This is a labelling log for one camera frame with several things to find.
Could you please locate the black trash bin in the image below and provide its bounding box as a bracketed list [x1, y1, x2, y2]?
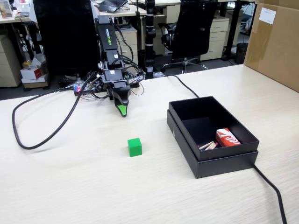
[235, 42, 249, 64]

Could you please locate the large cardboard box white label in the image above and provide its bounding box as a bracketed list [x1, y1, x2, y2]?
[243, 0, 299, 93]

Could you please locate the beige office desk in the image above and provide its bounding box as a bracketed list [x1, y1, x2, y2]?
[92, 3, 180, 18]
[0, 10, 39, 61]

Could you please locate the black cardboard box tray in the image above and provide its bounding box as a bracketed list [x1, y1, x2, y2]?
[168, 95, 260, 161]

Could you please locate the thin black wire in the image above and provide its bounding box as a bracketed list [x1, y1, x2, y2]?
[129, 78, 144, 96]

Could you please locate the green wooden cube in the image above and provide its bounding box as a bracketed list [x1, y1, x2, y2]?
[127, 138, 142, 157]

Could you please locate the white red small carton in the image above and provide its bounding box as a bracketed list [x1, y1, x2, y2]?
[20, 65, 46, 81]

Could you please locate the small brown cardboard carton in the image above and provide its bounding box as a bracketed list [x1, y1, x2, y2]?
[22, 74, 50, 90]

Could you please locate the black office chair chrome base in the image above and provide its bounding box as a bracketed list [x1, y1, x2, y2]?
[158, 0, 218, 74]

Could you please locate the black segmented stand pole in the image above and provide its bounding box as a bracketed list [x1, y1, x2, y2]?
[144, 0, 157, 79]

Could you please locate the black high back office chair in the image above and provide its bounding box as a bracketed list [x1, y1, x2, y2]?
[32, 0, 101, 88]

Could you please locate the beige drawer cabinet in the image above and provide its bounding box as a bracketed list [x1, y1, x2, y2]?
[0, 35, 23, 88]
[200, 17, 230, 62]
[115, 25, 138, 65]

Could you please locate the black cardboard box lid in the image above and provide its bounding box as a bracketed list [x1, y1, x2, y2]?
[166, 109, 259, 179]

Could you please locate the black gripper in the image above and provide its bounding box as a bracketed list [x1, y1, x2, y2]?
[102, 69, 131, 117]

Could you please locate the controller circuit board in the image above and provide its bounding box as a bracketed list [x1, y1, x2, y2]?
[73, 81, 110, 97]

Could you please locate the thick black cable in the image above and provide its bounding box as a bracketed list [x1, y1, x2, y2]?
[12, 76, 96, 150]
[163, 74, 288, 224]

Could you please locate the desk picture frame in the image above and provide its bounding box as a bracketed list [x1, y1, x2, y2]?
[0, 0, 13, 19]

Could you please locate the dark laptop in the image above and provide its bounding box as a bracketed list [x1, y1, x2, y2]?
[96, 0, 128, 13]

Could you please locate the red white matchbox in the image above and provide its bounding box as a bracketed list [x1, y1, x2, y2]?
[215, 128, 242, 147]

